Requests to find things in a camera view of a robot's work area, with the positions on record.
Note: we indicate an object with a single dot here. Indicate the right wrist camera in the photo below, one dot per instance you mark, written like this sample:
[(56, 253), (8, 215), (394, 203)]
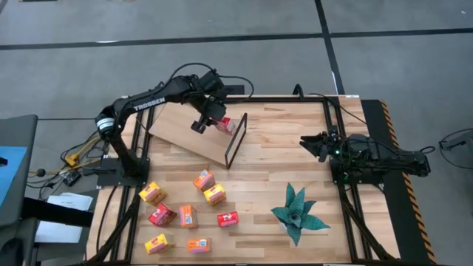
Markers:
[(334, 132)]

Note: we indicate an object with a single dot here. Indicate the orange Mini-Wheats cereal box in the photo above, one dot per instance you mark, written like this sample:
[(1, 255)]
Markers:
[(188, 217), (199, 245), (204, 180)]

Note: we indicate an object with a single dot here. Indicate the yellow cereal box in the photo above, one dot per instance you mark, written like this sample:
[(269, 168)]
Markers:
[(151, 193), (215, 194), (157, 244)]

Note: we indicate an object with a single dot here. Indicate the black round knob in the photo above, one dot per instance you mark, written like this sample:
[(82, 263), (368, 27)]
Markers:
[(41, 172)]

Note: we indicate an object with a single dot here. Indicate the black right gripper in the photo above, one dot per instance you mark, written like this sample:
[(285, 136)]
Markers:
[(328, 147)]

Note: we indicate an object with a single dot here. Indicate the black bar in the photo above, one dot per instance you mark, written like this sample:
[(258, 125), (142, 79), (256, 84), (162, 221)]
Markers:
[(55, 214)]

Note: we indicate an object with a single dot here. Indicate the green artificial plant white pot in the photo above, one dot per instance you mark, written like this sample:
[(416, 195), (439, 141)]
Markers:
[(297, 212)]

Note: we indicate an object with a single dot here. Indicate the white paper sheet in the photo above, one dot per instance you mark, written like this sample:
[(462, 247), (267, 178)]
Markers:
[(55, 232), (70, 201)]

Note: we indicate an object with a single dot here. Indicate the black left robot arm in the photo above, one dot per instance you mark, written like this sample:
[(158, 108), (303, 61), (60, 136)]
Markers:
[(148, 104)]

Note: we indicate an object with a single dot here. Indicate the black aluminium table frame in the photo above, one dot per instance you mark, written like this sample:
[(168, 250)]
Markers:
[(281, 99)]

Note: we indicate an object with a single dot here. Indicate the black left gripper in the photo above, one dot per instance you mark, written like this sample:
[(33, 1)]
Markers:
[(214, 109)]

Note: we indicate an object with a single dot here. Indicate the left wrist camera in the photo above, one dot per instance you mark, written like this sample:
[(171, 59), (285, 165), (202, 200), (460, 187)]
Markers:
[(199, 126)]

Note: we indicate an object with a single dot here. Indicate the dark grey cart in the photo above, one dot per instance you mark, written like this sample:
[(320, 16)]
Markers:
[(18, 129)]

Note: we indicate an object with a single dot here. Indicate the yellow plug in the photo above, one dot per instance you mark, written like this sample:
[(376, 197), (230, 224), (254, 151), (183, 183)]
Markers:
[(72, 159)]

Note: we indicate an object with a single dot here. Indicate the black power adapter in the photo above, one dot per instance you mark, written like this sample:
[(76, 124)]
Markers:
[(72, 178)]

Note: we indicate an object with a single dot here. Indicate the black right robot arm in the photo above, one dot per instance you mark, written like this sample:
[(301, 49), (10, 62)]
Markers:
[(388, 157)]

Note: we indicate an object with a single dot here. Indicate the blue sheet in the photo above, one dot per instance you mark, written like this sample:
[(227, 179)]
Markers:
[(13, 173)]

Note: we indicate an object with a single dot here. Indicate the red Froot Loops cereal box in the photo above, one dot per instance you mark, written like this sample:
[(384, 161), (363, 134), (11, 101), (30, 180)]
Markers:
[(226, 126), (228, 219), (161, 215)]

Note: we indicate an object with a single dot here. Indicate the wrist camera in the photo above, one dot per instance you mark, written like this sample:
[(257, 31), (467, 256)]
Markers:
[(334, 132), (199, 126)]

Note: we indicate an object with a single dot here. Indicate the black mat hazard striped edge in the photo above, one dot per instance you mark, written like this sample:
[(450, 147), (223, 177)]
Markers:
[(406, 221)]

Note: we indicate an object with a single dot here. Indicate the wooden shelf black end frames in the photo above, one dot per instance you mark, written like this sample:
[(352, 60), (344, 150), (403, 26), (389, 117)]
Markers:
[(177, 125)]

